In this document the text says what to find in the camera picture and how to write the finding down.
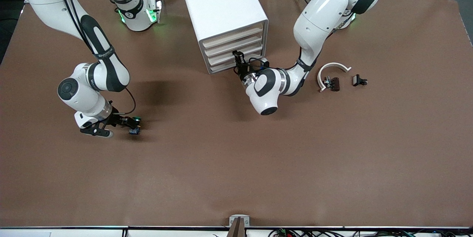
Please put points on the small black electrical part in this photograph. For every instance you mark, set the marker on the small black electrical part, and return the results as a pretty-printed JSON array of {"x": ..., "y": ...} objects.
[{"x": 357, "y": 80}]

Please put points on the green push button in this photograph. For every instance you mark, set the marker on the green push button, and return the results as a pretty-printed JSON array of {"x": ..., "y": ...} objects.
[{"x": 135, "y": 131}]

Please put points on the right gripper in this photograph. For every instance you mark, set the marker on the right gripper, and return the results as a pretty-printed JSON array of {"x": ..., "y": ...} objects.
[{"x": 119, "y": 119}]

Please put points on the grey metal bracket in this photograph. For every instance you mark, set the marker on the grey metal bracket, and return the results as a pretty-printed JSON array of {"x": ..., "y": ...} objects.
[{"x": 239, "y": 222}]

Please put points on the white curved plastic piece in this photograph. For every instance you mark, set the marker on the white curved plastic piece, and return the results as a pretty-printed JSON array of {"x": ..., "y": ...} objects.
[{"x": 325, "y": 68}]

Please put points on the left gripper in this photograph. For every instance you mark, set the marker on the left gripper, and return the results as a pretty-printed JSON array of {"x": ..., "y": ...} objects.
[{"x": 242, "y": 70}]

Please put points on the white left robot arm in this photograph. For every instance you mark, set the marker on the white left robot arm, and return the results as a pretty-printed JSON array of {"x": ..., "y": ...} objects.
[{"x": 321, "y": 11}]

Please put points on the brown table cover mat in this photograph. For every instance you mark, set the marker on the brown table cover mat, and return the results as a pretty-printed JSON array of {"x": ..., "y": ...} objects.
[{"x": 236, "y": 155}]

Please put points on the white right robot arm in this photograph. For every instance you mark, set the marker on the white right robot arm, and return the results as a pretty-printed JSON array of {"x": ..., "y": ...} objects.
[{"x": 107, "y": 70}]

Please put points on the brown electrical part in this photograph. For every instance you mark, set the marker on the brown electrical part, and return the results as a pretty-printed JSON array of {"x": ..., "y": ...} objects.
[{"x": 333, "y": 83}]

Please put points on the black table edge rail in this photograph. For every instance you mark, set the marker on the black table edge rail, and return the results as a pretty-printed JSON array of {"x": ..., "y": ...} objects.
[{"x": 111, "y": 227}]

